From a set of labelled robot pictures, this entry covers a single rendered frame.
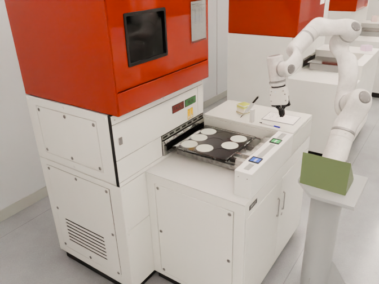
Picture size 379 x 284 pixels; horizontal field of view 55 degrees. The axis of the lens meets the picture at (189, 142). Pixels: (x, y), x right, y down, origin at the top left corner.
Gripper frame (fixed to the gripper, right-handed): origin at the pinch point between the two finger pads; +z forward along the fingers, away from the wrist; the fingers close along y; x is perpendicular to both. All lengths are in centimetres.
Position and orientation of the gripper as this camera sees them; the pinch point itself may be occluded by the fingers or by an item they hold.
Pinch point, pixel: (281, 112)
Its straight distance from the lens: 208.9
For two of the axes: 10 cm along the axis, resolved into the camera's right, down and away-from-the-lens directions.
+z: 2.0, 9.3, 3.1
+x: 5.7, -3.7, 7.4
